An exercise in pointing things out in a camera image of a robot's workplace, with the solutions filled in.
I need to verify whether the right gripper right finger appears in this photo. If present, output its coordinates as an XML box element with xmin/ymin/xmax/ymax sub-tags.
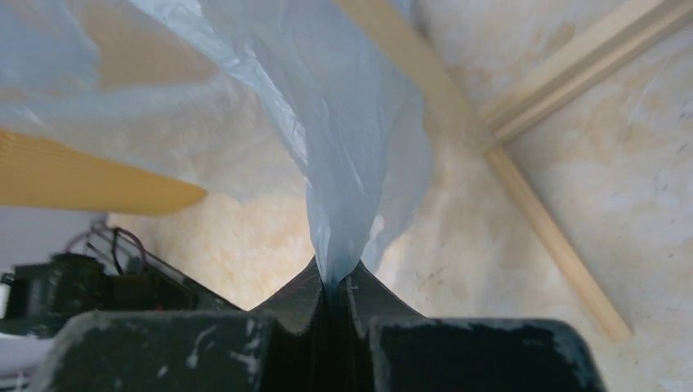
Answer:
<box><xmin>338</xmin><ymin>265</ymin><xmax>606</xmax><ymax>391</ymax></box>

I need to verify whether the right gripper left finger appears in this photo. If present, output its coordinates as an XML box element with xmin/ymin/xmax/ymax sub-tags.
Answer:
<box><xmin>29</xmin><ymin>262</ymin><xmax>324</xmax><ymax>391</ymax></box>

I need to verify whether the blue plastic trash bag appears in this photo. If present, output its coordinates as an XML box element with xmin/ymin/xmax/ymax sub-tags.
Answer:
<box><xmin>1</xmin><ymin>1</ymin><xmax>432</xmax><ymax>282</ymax></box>

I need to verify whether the yellow mesh trash bin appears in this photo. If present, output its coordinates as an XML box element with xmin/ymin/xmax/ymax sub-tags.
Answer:
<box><xmin>1</xmin><ymin>131</ymin><xmax>207</xmax><ymax>216</ymax></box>

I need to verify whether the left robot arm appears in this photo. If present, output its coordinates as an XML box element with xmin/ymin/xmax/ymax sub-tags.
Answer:
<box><xmin>1</xmin><ymin>253</ymin><xmax>109</xmax><ymax>339</ymax></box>

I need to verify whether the wooden clothes rack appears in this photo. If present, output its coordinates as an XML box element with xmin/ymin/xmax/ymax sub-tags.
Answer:
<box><xmin>338</xmin><ymin>1</ymin><xmax>692</xmax><ymax>341</ymax></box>

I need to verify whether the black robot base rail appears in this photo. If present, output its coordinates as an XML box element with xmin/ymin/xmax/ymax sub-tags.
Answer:
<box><xmin>83</xmin><ymin>234</ymin><xmax>240</xmax><ymax>311</ymax></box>

